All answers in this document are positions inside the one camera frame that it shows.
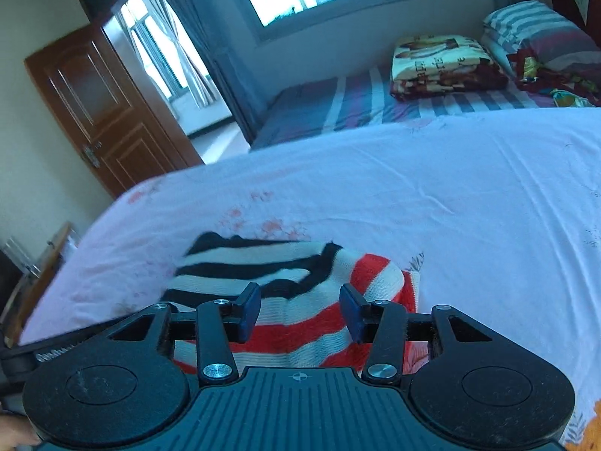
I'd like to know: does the striped pillow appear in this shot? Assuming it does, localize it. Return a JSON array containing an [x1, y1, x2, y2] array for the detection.
[[483, 0, 601, 82]]

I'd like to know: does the folded printed blanket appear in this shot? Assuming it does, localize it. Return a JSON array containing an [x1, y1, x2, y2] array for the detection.
[[391, 34, 510, 102]]

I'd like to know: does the hallway window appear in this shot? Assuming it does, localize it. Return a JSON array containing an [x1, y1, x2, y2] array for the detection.
[[115, 0, 222, 110]]

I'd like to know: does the striped purple bed sheet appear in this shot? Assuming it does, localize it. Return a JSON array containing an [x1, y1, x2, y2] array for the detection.
[[251, 66, 564, 150]]

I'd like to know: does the white floral bed sheet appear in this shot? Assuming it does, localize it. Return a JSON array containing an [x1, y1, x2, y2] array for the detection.
[[19, 108, 601, 451]]

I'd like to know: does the striped knit sweater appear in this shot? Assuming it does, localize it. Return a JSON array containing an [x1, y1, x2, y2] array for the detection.
[[161, 231, 423, 377]]

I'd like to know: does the metal door handle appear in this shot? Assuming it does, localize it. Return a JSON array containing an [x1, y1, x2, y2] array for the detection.
[[80, 141, 102, 168]]

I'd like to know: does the wooden furniture piece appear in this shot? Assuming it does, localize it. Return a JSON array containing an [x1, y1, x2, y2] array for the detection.
[[0, 222, 77, 345]]

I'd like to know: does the red headboard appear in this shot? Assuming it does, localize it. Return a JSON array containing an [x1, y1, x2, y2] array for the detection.
[[547, 0, 601, 35]]

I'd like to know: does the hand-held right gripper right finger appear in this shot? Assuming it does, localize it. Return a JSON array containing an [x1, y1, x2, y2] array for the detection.
[[339, 283, 495, 384]]

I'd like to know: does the red patterned cloth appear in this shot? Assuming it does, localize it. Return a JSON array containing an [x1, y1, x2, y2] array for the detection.
[[509, 51, 601, 109]]

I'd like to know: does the person's left hand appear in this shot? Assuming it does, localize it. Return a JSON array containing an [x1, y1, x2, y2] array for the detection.
[[0, 410, 42, 450]]

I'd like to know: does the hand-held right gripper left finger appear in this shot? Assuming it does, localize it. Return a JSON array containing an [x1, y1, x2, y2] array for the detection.
[[108, 282, 262, 384]]

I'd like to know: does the brown wooden door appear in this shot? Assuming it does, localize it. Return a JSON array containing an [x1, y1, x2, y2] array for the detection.
[[24, 23, 205, 199]]

